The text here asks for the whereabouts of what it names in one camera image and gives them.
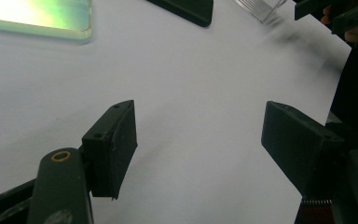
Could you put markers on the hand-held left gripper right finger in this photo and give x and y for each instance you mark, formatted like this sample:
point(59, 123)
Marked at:
point(295, 146)

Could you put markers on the black phone case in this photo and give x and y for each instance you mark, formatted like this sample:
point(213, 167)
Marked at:
point(189, 9)

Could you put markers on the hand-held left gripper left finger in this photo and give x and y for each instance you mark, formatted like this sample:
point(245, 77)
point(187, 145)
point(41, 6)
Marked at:
point(112, 149)

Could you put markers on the smartphone with iridescent back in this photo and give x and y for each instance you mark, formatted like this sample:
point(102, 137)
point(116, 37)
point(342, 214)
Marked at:
point(34, 15)

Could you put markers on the clear plastic box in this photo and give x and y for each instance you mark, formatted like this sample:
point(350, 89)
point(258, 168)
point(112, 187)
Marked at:
point(261, 7)

